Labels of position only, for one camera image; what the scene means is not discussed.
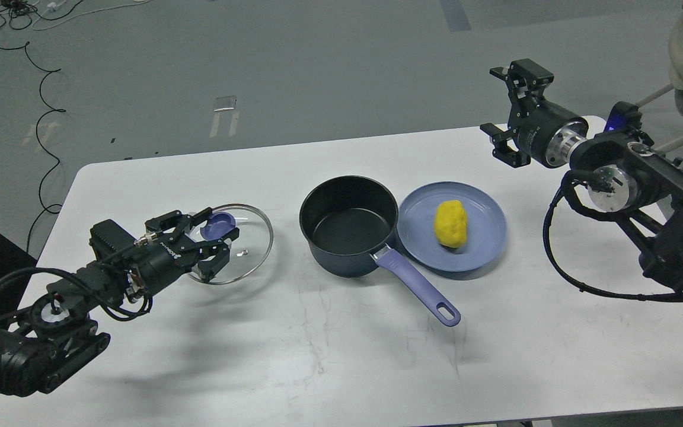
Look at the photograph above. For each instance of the yellow potato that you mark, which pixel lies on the yellow potato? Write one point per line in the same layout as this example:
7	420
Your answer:
450	224

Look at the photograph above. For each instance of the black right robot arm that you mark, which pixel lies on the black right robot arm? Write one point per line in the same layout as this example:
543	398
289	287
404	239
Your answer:
615	176

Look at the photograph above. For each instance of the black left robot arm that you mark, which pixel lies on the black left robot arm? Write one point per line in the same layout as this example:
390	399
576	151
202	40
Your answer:
44	344

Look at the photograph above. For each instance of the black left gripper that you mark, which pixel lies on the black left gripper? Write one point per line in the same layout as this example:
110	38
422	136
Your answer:
163	262

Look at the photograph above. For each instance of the glass lid purple knob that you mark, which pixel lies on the glass lid purple knob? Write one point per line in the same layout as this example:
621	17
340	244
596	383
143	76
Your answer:
247	252

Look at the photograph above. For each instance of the blue plate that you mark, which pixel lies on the blue plate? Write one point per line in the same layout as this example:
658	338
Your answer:
486	228

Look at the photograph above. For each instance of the small clear floor plate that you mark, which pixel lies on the small clear floor plate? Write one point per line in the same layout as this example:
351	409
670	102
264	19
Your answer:
225	103

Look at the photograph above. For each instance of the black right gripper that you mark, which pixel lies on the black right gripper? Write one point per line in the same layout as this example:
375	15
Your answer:
538	127

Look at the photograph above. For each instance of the dark blue saucepan purple handle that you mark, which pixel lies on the dark blue saucepan purple handle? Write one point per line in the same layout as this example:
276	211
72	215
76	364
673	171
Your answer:
349	223

